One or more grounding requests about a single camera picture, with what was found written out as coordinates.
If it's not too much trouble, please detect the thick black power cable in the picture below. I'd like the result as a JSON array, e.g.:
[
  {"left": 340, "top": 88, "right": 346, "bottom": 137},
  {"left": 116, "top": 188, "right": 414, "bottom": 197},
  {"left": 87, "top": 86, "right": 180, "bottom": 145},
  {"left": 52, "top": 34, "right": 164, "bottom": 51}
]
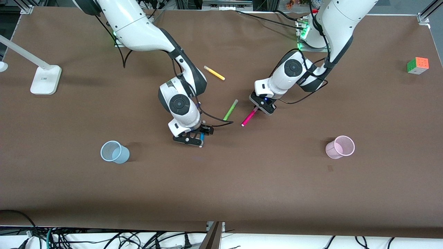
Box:
[{"left": 235, "top": 10, "right": 302, "bottom": 30}]

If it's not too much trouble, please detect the metal rack frame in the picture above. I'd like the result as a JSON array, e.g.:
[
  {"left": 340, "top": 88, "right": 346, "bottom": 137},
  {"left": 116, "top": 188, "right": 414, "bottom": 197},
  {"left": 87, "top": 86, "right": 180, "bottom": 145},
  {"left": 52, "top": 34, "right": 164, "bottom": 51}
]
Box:
[{"left": 202, "top": 0, "right": 254, "bottom": 11}]

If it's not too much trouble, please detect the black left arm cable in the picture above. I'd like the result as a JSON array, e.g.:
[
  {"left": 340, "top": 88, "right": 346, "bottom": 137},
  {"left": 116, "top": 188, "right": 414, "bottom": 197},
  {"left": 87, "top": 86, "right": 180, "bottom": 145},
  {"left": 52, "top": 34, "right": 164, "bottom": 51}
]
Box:
[{"left": 269, "top": 9, "right": 330, "bottom": 105}]

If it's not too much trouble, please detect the black looped cable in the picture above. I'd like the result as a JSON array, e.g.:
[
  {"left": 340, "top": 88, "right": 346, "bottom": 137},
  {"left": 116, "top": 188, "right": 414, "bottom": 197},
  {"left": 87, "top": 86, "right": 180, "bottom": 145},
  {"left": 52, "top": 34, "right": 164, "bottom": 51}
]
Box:
[{"left": 0, "top": 209, "right": 38, "bottom": 249}]

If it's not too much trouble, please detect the aluminium frame profile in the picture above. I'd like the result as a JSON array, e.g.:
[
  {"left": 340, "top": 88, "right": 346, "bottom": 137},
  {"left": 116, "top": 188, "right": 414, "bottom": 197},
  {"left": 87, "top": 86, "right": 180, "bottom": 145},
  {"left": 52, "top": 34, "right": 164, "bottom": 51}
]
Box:
[
  {"left": 20, "top": 0, "right": 35, "bottom": 15},
  {"left": 417, "top": 0, "right": 443, "bottom": 25}
]

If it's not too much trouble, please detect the pink plastic cup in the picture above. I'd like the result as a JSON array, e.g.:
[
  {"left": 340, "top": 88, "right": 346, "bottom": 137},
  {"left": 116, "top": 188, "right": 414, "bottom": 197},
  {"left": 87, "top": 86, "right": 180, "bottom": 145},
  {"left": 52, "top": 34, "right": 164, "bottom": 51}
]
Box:
[{"left": 325, "top": 135, "right": 355, "bottom": 159}]

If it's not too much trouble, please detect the pink marker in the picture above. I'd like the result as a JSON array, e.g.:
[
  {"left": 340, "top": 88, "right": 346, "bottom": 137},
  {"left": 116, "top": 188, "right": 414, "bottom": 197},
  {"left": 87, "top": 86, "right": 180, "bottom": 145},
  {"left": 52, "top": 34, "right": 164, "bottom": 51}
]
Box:
[{"left": 241, "top": 105, "right": 259, "bottom": 127}]

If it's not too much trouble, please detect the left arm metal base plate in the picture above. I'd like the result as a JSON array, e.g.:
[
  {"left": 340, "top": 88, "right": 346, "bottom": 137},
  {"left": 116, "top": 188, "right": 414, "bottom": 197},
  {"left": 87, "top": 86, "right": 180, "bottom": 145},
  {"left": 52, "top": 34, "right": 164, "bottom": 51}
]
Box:
[{"left": 296, "top": 17, "right": 334, "bottom": 53}]

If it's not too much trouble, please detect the green marker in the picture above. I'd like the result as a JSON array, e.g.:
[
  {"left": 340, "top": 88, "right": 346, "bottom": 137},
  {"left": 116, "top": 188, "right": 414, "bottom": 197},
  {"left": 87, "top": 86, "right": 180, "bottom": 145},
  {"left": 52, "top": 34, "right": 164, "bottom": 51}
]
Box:
[{"left": 223, "top": 99, "right": 239, "bottom": 122}]

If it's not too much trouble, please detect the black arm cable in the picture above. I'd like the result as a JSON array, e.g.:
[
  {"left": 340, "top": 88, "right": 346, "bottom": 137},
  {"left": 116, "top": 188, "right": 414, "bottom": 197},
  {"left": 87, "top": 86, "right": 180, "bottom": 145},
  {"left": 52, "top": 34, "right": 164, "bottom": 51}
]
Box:
[
  {"left": 94, "top": 14, "right": 234, "bottom": 127},
  {"left": 269, "top": 9, "right": 330, "bottom": 105}
]

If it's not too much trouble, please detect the Rubik's cube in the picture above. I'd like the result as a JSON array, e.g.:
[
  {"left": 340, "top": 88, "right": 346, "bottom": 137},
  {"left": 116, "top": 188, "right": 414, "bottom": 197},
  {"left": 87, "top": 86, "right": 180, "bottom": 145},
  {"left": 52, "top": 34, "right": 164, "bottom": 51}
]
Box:
[{"left": 407, "top": 57, "right": 429, "bottom": 75}]

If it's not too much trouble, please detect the dark table support beam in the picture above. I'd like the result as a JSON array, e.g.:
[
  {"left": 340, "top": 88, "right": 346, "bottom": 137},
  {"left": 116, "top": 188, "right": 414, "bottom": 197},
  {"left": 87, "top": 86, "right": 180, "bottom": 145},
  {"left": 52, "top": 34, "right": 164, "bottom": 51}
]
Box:
[{"left": 199, "top": 221, "right": 224, "bottom": 249}]

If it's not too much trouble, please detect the yellow marker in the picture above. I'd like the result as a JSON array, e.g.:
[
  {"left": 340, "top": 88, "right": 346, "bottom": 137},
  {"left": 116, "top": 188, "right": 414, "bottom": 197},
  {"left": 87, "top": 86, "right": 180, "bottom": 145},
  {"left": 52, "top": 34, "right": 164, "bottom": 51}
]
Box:
[{"left": 204, "top": 65, "right": 226, "bottom": 81}]

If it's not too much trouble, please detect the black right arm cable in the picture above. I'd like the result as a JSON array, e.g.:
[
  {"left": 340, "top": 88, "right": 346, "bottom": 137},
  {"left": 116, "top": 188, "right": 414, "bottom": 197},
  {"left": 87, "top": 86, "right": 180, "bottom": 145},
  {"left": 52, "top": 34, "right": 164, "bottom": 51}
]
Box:
[{"left": 94, "top": 14, "right": 234, "bottom": 127}]

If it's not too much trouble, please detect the blue plastic cup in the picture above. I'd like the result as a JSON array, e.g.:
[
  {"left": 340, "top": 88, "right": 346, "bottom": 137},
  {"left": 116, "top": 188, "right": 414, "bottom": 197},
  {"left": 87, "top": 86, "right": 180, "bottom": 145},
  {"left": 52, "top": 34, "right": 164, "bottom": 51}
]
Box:
[{"left": 100, "top": 140, "right": 130, "bottom": 164}]

